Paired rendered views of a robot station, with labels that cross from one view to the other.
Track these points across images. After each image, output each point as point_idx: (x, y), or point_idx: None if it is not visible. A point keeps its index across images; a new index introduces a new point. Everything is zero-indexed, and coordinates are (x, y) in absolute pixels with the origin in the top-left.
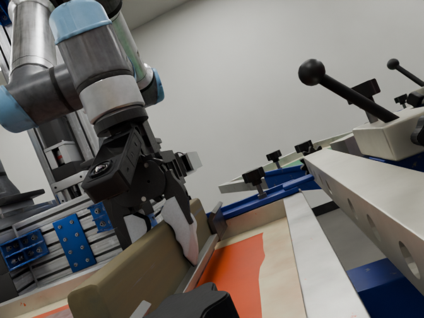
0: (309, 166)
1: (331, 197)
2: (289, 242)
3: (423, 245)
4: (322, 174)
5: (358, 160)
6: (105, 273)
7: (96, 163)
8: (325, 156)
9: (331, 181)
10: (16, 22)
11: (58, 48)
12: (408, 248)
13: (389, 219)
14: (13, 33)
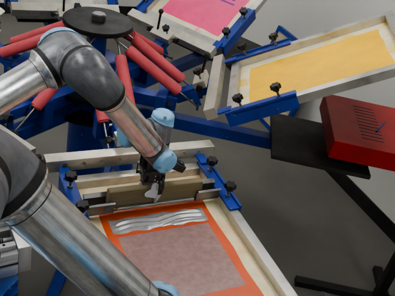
0: (67, 163)
1: (112, 165)
2: (116, 186)
3: (193, 148)
4: (114, 157)
5: (125, 148)
6: (195, 178)
7: (177, 163)
8: (83, 154)
9: (134, 155)
10: (137, 109)
11: (171, 128)
12: (186, 151)
13: (183, 149)
14: (143, 118)
